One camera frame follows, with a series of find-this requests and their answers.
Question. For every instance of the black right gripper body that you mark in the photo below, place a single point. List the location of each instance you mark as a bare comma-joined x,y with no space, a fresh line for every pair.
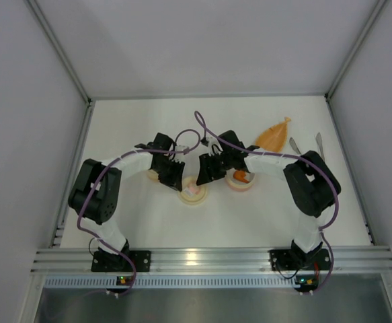
214,163

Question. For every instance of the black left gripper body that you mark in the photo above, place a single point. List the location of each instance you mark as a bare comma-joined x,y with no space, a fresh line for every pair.
169,169

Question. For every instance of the orange shrimp food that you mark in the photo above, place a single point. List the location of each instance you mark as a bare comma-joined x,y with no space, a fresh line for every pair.
240,176

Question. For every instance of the metal tongs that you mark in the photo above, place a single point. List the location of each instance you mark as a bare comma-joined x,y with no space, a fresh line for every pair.
302,144

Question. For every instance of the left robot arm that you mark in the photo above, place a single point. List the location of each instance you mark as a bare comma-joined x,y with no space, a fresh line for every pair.
94,195

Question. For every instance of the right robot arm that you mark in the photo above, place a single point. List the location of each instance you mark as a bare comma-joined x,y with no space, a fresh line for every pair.
312,185

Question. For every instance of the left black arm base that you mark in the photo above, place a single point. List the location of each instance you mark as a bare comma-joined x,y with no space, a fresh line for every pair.
104,262

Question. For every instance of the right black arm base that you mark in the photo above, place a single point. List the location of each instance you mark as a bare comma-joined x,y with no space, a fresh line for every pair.
287,260

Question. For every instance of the woven fish-shaped basket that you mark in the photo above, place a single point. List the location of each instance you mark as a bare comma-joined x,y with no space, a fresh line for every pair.
274,138

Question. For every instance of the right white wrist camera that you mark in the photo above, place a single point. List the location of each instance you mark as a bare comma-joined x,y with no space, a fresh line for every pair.
209,142

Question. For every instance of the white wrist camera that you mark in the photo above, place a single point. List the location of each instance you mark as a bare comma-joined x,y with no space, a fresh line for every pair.
209,142
181,149

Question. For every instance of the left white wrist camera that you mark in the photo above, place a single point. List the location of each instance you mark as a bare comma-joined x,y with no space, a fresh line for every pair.
181,149

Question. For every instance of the left aluminium frame post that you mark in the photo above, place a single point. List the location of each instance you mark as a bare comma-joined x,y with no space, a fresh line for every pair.
42,20

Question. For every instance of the aluminium frame post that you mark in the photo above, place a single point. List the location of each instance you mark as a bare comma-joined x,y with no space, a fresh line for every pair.
356,47
42,20

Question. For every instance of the aluminium front rail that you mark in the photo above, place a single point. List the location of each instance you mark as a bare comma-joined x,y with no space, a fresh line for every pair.
217,261

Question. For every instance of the slotted grey cable duct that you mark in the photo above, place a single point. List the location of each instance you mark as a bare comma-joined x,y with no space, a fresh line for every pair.
172,282

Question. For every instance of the right aluminium frame post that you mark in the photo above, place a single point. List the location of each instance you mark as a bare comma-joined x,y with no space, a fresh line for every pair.
356,47

